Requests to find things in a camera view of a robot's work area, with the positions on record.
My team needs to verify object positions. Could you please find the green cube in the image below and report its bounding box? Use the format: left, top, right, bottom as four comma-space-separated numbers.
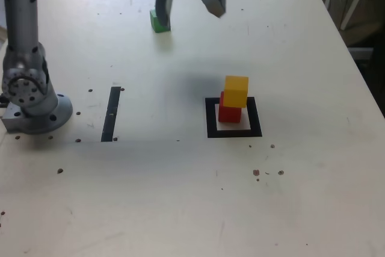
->
149, 8, 171, 33

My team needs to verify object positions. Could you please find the yellow cube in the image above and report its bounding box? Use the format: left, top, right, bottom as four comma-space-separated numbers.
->
224, 75, 250, 109

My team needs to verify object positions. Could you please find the red cube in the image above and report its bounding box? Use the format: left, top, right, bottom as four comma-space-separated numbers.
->
217, 90, 242, 124

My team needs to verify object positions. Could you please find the black tape square outline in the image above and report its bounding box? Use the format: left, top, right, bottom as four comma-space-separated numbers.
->
205, 96, 263, 138

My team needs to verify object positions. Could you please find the black tape strip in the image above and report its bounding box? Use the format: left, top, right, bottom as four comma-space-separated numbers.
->
100, 86, 121, 143

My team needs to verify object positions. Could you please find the grey metal rail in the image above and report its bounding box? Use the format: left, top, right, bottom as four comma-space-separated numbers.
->
348, 46, 375, 60

